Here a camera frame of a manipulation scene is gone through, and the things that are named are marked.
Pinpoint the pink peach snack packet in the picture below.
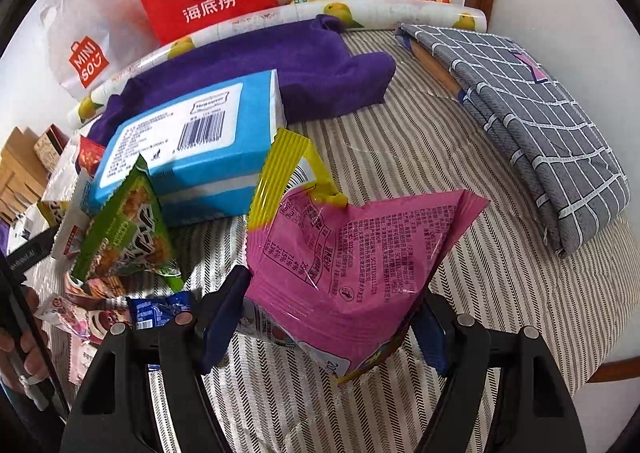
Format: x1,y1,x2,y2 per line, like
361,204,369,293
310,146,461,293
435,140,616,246
68,335,98,386

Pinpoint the pink panda snack bag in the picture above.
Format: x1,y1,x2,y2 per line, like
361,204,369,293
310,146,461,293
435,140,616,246
36,275,131,343

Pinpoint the blue snack packet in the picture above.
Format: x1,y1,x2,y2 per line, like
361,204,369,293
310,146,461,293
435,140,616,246
126,291,196,329

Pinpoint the green snack packet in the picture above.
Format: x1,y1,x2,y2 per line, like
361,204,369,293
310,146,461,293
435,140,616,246
70,156,183,291

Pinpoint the red snack packet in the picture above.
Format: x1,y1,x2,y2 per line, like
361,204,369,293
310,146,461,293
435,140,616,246
75,136,105,178

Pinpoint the magenta snack bag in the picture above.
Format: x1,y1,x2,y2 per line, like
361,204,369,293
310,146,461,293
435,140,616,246
246,128,489,383

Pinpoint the yellow snack packet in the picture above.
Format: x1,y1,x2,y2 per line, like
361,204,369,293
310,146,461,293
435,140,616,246
37,200,70,227

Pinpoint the person left hand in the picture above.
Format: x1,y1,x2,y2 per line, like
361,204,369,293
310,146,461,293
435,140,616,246
0,286,49,395

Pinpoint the striped mattress pad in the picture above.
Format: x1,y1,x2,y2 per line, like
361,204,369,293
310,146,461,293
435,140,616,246
24,27,640,453

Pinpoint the patterned book box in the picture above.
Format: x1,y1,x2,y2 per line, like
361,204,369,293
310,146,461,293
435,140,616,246
34,124,70,174

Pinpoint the blue tissue box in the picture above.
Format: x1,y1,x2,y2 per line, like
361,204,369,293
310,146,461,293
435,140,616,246
89,70,286,227

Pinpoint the grey checked folded cloth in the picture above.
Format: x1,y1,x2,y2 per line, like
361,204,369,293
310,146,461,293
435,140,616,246
396,23,631,257

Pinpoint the white Miniso plastic bag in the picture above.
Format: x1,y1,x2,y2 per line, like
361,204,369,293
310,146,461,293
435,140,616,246
40,0,160,101

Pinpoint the purple towel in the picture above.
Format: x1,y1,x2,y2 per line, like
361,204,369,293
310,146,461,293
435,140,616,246
88,14,396,147

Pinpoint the lemon print paper roll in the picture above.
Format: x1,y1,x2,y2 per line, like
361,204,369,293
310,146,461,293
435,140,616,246
67,0,490,130

